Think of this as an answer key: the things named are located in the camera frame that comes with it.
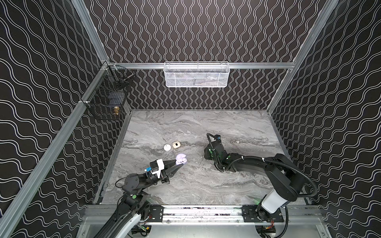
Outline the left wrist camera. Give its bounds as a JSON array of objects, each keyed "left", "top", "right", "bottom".
[{"left": 144, "top": 159, "right": 165, "bottom": 179}]

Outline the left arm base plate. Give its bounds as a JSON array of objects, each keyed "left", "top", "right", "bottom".
[{"left": 147, "top": 205, "right": 164, "bottom": 223}]

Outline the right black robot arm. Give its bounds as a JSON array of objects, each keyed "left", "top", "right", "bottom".
[{"left": 204, "top": 139, "right": 318, "bottom": 221}]

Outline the beige earbud charging case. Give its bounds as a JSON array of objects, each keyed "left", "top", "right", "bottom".
[{"left": 172, "top": 141, "right": 181, "bottom": 149}]

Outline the aluminium front rail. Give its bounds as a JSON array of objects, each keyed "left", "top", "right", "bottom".
[{"left": 84, "top": 204, "right": 323, "bottom": 226}]

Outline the white mesh wall basket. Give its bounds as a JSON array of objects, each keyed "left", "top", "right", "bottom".
[{"left": 163, "top": 61, "right": 230, "bottom": 88}]

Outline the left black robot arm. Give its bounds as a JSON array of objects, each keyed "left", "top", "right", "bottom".
[{"left": 95, "top": 154, "right": 187, "bottom": 238}]

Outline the purple round charging case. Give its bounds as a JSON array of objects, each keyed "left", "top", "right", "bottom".
[{"left": 176, "top": 153, "right": 187, "bottom": 165}]

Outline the black wire wall basket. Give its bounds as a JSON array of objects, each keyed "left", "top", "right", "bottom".
[{"left": 85, "top": 67, "right": 136, "bottom": 121}]

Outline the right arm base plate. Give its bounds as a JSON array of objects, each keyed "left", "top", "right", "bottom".
[{"left": 241, "top": 205, "right": 284, "bottom": 223}]

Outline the white round charging case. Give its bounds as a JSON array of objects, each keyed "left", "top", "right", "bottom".
[{"left": 163, "top": 144, "right": 172, "bottom": 151}]

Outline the brass object in basket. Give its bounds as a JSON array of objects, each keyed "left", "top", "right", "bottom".
[{"left": 114, "top": 106, "right": 120, "bottom": 116}]

